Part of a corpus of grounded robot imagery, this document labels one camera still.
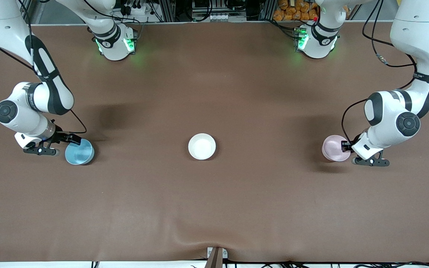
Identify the black equipment rack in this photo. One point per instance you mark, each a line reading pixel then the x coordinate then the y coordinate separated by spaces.
pixel 203 5

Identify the grey metal bracket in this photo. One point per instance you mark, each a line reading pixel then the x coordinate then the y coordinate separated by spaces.
pixel 225 254

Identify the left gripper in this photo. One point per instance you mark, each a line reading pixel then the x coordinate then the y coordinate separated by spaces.
pixel 346 146

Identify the brown flat bar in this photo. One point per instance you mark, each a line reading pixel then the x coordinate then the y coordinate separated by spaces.
pixel 214 260

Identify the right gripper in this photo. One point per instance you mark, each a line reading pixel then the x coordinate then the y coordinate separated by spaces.
pixel 64 138

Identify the white power strip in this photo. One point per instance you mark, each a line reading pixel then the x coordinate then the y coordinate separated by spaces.
pixel 140 8

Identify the orange packaged goods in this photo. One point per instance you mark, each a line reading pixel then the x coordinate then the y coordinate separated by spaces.
pixel 292 11

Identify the blue bowl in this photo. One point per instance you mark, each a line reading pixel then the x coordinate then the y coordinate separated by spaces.
pixel 80 154

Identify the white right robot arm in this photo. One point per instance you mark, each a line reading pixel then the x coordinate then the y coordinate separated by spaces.
pixel 13 22

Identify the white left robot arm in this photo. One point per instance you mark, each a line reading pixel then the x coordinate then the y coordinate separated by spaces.
pixel 415 29

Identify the brown table mat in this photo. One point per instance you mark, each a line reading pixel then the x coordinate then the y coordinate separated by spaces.
pixel 214 204

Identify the pink bowl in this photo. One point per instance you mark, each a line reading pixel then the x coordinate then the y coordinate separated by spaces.
pixel 333 149

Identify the white bowl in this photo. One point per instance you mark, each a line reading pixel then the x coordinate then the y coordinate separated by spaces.
pixel 202 146

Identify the white connector block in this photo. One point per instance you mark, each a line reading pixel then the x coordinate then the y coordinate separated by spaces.
pixel 220 17

